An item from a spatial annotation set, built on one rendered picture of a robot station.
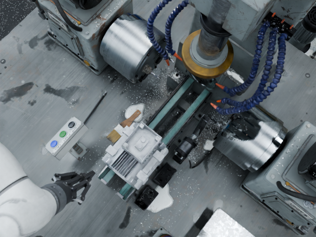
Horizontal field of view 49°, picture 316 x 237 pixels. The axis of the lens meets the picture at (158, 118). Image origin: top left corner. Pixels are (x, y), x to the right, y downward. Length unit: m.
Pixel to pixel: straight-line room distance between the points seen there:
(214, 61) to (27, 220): 0.74
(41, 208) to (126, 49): 0.74
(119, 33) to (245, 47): 0.50
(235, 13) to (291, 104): 0.99
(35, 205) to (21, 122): 0.87
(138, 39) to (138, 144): 0.42
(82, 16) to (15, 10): 1.59
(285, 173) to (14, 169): 0.91
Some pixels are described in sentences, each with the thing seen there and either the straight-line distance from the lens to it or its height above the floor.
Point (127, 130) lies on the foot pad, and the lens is 1.37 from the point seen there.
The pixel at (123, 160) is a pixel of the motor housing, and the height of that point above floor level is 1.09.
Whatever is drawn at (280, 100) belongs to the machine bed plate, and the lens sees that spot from 1.83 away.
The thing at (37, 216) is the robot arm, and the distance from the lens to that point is 0.94.
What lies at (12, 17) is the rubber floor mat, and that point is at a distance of 3.01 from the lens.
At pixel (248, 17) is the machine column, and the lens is 0.91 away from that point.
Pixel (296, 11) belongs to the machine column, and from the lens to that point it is 1.16.
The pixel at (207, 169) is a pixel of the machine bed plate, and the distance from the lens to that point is 1.65.
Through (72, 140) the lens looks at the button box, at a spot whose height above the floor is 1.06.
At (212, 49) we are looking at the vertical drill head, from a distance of 1.12.
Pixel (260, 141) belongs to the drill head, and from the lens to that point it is 1.35.
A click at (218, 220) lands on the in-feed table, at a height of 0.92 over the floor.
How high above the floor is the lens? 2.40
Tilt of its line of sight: 74 degrees down
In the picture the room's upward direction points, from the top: 8 degrees clockwise
